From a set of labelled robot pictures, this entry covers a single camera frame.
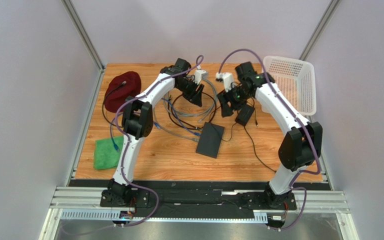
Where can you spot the black network switch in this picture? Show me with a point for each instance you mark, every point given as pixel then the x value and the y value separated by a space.
pixel 210 140

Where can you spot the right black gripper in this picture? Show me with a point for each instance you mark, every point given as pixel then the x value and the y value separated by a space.
pixel 230 97

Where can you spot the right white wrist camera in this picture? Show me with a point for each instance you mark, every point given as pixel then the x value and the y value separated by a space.
pixel 227 79

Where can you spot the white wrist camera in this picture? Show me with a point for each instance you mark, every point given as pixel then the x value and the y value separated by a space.
pixel 198 75
pixel 227 79

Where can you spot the aluminium frame rail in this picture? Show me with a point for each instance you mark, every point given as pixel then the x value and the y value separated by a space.
pixel 82 203

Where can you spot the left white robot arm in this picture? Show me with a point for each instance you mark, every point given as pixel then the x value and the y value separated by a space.
pixel 137 121

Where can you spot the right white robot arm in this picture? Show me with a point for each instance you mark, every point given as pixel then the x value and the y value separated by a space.
pixel 302 141

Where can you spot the green cloth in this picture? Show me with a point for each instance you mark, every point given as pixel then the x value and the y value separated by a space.
pixel 105 155

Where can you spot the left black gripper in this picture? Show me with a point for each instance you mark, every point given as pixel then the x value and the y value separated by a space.
pixel 196 99

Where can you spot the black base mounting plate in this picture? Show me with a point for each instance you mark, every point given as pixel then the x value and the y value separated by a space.
pixel 199 199

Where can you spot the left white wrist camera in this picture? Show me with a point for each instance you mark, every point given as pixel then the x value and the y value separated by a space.
pixel 198 75

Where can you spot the dark red cloth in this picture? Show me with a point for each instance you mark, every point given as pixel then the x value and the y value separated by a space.
pixel 128 84

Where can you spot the white plastic basket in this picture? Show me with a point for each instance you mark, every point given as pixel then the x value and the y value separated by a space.
pixel 296 80

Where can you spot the black power adapter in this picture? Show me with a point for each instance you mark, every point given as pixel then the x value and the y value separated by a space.
pixel 244 115

